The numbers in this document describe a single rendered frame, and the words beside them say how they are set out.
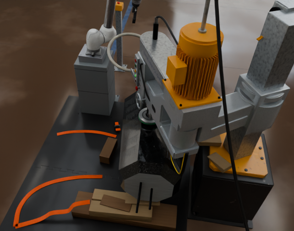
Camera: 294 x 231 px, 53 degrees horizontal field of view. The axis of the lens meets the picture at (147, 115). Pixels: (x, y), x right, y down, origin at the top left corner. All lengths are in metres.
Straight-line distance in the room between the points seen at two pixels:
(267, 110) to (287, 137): 2.07
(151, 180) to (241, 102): 1.00
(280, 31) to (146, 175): 1.48
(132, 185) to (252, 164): 1.07
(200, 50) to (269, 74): 0.70
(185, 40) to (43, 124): 2.86
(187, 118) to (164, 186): 1.06
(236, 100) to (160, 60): 0.62
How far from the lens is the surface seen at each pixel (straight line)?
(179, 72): 1.58
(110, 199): 3.00
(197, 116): 1.75
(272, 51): 2.05
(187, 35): 1.57
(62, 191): 3.37
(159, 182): 2.60
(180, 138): 2.00
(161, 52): 2.17
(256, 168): 2.72
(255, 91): 2.18
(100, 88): 3.74
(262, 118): 2.30
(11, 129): 4.15
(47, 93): 4.54
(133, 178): 2.60
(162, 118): 2.20
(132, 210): 2.95
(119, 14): 4.40
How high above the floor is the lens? 2.82
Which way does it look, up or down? 44 degrees down
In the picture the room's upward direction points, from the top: 3 degrees clockwise
